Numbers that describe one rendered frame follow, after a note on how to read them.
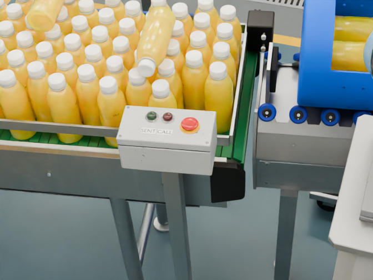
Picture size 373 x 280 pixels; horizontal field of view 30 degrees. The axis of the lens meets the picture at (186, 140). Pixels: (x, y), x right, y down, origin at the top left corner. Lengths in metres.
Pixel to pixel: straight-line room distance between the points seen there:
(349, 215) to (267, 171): 0.60
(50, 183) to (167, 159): 0.46
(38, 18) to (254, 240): 1.26
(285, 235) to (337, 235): 0.86
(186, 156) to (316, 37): 0.38
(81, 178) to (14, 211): 1.05
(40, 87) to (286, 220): 0.81
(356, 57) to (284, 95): 0.26
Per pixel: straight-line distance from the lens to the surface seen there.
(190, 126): 1.45
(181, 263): 1.88
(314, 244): 2.61
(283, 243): 2.14
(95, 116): 1.70
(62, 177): 1.81
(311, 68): 1.54
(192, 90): 1.67
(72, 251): 2.65
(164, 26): 1.63
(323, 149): 1.73
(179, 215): 1.70
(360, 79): 1.55
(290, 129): 1.70
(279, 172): 1.84
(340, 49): 1.59
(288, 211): 2.00
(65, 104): 1.65
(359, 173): 1.34
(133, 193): 1.79
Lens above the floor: 2.18
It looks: 48 degrees down
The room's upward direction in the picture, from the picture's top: 5 degrees counter-clockwise
